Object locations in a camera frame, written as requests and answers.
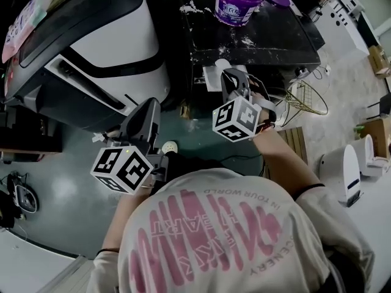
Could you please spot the person's left forearm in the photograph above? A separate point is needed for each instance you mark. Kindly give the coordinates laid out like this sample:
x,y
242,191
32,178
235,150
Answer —
x,y
122,218

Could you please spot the person's right forearm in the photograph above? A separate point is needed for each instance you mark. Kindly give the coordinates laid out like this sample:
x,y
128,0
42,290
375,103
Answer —
x,y
284,160

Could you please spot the person's dark trouser leg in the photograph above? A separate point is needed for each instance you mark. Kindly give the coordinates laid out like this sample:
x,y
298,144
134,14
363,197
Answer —
x,y
189,163

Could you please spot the white rounded appliance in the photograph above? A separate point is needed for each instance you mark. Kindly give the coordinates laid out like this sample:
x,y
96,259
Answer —
x,y
374,160

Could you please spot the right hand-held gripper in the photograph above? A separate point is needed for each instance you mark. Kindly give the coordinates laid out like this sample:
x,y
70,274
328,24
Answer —
x,y
235,117

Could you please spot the white shoe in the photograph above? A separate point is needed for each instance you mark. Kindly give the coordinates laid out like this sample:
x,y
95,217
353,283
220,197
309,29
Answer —
x,y
170,146

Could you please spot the dark wooden shelf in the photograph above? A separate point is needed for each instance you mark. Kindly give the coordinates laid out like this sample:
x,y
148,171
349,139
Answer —
x,y
29,142

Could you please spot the white cabinet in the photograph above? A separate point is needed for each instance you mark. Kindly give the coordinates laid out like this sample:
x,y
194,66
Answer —
x,y
342,20

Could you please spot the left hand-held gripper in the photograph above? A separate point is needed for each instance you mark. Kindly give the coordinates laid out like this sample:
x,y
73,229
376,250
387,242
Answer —
x,y
128,166

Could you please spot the white appliance with blue mark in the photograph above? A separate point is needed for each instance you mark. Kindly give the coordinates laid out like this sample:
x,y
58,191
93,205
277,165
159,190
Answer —
x,y
342,169

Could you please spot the white shirt with pink print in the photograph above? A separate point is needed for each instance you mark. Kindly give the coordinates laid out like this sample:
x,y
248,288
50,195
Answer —
x,y
232,233

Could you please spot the white and black washing machine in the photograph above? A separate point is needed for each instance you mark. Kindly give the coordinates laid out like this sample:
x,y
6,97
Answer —
x,y
91,50

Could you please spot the person's right hand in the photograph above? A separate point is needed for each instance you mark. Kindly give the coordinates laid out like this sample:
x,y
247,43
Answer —
x,y
259,88

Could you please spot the wooden slat crate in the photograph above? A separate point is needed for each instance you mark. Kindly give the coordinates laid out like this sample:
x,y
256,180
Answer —
x,y
297,143

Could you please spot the pink and white packet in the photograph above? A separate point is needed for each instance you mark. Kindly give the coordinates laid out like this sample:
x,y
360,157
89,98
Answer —
x,y
26,20

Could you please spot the large cardboard box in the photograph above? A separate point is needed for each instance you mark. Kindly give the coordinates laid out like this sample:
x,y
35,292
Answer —
x,y
378,130

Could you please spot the black chair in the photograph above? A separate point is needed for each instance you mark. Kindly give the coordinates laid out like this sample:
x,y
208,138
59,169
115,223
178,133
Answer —
x,y
383,104

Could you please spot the purple detergent tub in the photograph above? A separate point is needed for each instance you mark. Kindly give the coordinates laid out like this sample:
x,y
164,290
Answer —
x,y
235,9

